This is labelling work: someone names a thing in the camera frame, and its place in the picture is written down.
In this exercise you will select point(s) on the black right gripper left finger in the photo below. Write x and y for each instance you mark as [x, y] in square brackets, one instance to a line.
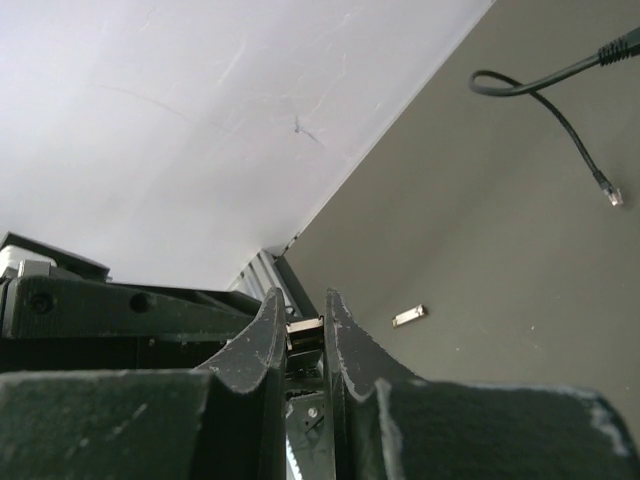
[224, 419]

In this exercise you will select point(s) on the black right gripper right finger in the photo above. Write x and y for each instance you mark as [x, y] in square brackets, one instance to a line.
[387, 422]

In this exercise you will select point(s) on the silver SFP module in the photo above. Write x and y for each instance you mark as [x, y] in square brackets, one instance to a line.
[408, 316]

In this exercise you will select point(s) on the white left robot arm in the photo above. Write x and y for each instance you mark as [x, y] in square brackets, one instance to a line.
[62, 312]

